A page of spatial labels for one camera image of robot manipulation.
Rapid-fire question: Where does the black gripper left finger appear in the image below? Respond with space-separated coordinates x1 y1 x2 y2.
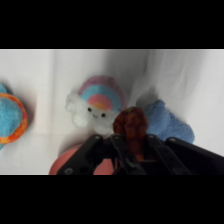
109 133 148 176

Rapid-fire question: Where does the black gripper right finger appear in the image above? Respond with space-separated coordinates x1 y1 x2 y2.
146 133 188 176

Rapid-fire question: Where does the light blue plush toy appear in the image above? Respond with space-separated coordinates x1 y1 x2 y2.
142 99 196 145

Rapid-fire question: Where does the blue and orange plush toy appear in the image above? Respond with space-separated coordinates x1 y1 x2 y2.
0 82 29 152

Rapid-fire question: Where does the brown teddy bear toy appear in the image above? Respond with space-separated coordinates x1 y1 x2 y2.
112 106 150 162

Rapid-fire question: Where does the pink bowl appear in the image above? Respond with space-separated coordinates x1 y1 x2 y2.
48 142 117 176

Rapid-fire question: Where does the rainbow cloud plush toy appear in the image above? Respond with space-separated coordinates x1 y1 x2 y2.
65 75 130 137

